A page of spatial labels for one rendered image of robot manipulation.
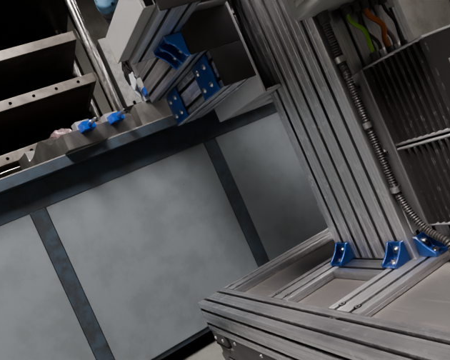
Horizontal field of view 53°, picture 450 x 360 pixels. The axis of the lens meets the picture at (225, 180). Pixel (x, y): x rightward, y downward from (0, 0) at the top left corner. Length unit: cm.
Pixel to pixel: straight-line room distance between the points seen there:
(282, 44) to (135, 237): 84
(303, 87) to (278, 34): 14
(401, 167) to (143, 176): 91
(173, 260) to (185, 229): 11
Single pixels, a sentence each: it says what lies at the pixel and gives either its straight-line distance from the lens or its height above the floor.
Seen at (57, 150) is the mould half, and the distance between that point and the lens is 158.
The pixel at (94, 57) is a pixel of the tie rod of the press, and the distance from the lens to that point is 251.
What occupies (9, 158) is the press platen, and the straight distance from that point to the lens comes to 244.
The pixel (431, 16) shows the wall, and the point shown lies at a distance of 916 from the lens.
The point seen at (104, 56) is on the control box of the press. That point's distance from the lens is 267.
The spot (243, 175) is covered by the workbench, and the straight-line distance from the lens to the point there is 171.
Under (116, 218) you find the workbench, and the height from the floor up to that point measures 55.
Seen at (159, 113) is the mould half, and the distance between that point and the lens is 168.
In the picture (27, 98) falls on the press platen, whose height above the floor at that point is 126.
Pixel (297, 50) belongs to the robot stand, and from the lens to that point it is 104.
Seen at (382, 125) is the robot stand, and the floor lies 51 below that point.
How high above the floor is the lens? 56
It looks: 2 degrees down
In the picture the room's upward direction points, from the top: 24 degrees counter-clockwise
